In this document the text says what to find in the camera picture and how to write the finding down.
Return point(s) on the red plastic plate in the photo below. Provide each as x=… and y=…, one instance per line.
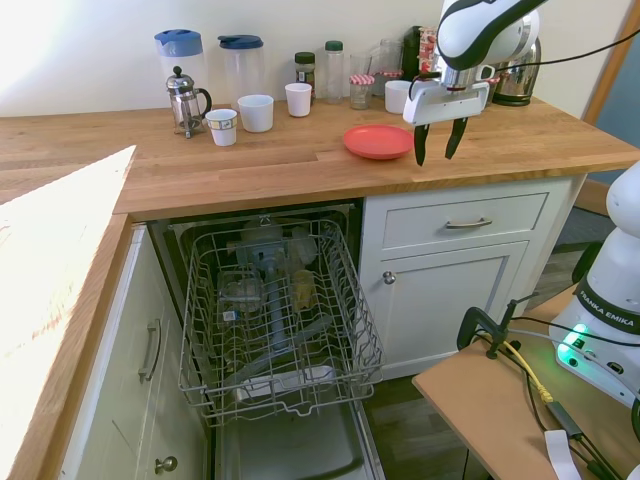
x=377, y=141

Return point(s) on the white drawer front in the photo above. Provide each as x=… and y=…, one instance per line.
x=415, y=220

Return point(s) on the spice jar dark lid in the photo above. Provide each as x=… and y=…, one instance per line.
x=304, y=70

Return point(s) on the red white carton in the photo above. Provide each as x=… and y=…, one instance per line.
x=428, y=47

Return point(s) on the round metal cabinet knob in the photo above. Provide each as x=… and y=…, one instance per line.
x=166, y=464

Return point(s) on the clear drinking glass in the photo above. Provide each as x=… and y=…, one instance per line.
x=360, y=64

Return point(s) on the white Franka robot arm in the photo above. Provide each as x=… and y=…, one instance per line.
x=465, y=30

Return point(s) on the clear pitcher dark-blue lid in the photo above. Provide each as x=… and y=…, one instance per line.
x=242, y=70

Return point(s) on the white mug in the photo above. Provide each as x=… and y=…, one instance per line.
x=396, y=97

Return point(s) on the white cabinet door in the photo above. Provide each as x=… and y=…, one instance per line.
x=450, y=310

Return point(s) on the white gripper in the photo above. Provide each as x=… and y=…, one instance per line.
x=445, y=102

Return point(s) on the yellow item in dishwasher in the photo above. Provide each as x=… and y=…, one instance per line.
x=303, y=290

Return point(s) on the white tape strip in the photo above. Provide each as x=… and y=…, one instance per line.
x=560, y=455

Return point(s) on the round metal door knob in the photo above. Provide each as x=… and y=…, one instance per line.
x=388, y=277

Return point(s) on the wide white cup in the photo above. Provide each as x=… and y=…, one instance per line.
x=256, y=114

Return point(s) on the clear bottle green lid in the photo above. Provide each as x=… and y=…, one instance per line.
x=334, y=75

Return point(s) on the stainless steel electric kettle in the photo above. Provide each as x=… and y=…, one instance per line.
x=517, y=80

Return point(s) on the open dishwasher door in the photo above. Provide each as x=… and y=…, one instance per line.
x=295, y=445

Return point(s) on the brown wooden mounting board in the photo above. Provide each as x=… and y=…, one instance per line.
x=480, y=400

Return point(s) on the large clear glass jar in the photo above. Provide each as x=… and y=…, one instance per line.
x=389, y=55

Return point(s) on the tall white cup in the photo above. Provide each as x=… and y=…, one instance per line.
x=298, y=100

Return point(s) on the clear glass container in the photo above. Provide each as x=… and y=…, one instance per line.
x=240, y=295

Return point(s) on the patterned paper cup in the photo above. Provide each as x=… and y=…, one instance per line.
x=221, y=127

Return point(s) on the black C-clamp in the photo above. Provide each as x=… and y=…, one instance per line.
x=475, y=320

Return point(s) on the clear pitcher light-blue lid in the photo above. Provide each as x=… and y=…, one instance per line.
x=179, y=60

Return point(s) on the glass french press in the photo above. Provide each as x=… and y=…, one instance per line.
x=184, y=102

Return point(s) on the black coffee appliance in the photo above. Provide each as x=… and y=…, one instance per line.
x=411, y=50

